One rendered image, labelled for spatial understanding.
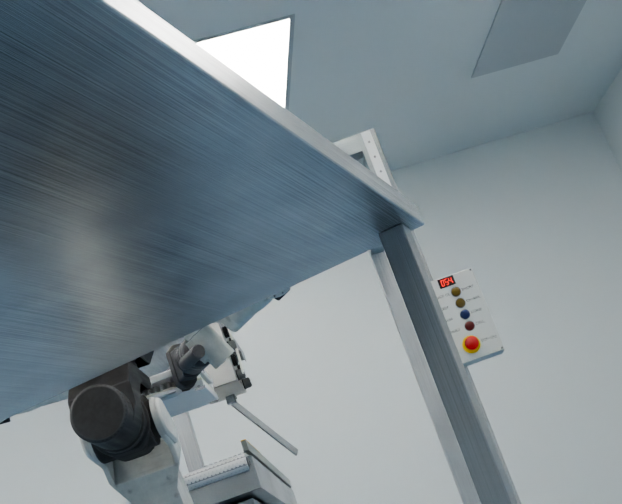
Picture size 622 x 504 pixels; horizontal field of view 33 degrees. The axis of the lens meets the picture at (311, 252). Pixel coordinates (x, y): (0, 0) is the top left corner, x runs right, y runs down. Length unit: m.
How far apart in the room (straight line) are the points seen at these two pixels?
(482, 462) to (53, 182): 0.71
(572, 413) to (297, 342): 1.83
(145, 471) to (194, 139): 1.32
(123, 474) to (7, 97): 1.49
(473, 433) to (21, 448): 5.47
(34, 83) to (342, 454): 5.84
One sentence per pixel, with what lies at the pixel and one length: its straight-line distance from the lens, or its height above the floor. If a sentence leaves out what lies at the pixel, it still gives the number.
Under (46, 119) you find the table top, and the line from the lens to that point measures 0.96.
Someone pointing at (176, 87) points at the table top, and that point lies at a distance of 0.96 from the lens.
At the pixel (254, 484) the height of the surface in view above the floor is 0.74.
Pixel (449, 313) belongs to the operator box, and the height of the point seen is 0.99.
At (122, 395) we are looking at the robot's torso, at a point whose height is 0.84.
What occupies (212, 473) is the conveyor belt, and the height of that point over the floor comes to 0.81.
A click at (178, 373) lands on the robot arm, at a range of 2.71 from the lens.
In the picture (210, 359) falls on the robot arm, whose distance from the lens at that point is 2.56.
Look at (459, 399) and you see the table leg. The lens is 1.47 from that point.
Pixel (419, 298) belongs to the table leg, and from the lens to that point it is 1.50.
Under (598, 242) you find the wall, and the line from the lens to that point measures 7.36.
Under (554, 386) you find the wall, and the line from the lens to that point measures 6.97.
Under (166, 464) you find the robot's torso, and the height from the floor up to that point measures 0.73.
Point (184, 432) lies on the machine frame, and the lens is 4.22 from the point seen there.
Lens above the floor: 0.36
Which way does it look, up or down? 18 degrees up
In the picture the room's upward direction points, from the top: 20 degrees counter-clockwise
